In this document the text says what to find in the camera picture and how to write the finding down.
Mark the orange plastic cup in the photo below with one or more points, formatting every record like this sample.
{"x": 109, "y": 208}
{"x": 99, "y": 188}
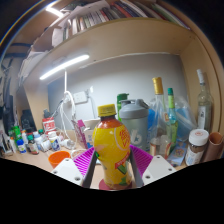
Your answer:
{"x": 58, "y": 158}

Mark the yellow drink bottle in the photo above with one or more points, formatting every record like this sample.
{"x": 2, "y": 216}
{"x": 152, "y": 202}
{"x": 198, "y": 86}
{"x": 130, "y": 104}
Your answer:
{"x": 110, "y": 143}

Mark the white light bar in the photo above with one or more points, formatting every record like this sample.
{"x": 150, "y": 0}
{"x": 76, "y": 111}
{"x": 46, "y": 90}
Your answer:
{"x": 65, "y": 66}

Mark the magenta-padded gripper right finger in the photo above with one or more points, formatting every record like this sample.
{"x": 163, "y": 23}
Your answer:
{"x": 158, "y": 168}

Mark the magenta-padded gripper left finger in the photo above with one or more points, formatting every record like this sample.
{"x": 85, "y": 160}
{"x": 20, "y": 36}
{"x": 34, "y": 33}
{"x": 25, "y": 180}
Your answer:
{"x": 66, "y": 170}

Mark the brown mug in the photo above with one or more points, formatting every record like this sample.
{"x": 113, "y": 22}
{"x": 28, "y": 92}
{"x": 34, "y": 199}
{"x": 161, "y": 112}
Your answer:
{"x": 215, "y": 146}

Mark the hanging clothes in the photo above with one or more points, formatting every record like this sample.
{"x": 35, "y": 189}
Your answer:
{"x": 8, "y": 100}

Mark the grey shaker bottle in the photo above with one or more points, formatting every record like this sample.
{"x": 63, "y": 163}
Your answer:
{"x": 135, "y": 123}

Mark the ceiling light tube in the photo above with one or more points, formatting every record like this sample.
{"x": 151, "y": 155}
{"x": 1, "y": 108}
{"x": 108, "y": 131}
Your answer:
{"x": 53, "y": 10}

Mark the green-capped slim bottle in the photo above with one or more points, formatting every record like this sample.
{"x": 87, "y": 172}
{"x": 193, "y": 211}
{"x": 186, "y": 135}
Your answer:
{"x": 171, "y": 116}

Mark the red and white canister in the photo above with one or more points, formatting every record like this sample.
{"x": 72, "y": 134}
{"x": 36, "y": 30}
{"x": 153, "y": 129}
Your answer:
{"x": 49, "y": 125}

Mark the white and blue carton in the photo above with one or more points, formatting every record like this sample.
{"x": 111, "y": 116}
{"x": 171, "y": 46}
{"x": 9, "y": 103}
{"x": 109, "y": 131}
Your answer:
{"x": 88, "y": 135}

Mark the magenta pouch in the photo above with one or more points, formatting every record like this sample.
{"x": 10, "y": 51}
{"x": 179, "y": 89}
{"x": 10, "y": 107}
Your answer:
{"x": 79, "y": 133}

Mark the white wall power outlet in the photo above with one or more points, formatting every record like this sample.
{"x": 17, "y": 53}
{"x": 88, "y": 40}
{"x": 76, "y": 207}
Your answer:
{"x": 80, "y": 97}

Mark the yellow-capped clear bottle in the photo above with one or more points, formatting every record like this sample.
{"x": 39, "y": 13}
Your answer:
{"x": 158, "y": 90}

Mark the small printed carton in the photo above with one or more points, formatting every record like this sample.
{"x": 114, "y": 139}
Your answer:
{"x": 176, "y": 155}

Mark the blue plastic bag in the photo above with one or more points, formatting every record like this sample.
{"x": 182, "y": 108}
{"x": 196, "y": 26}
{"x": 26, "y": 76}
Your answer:
{"x": 186, "y": 123}

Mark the dark green glass bottle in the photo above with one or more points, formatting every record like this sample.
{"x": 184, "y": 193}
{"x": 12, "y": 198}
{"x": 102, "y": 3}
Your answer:
{"x": 120, "y": 103}

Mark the clear glass bottle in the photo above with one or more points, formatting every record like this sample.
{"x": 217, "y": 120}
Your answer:
{"x": 204, "y": 106}

